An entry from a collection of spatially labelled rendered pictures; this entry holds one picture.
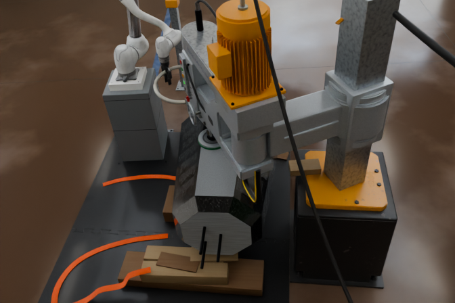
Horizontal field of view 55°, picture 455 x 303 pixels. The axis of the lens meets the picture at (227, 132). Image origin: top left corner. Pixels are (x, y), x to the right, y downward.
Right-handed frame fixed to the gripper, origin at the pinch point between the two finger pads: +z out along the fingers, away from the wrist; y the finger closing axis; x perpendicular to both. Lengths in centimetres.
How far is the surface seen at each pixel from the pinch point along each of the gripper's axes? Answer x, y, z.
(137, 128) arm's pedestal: -34, -9, 42
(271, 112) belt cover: -31, 161, -93
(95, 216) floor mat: -102, 25, 79
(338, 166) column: 18, 170, -24
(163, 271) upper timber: -89, 119, 53
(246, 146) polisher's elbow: -39, 152, -67
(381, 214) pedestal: 25, 202, -4
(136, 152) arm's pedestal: -40, -11, 72
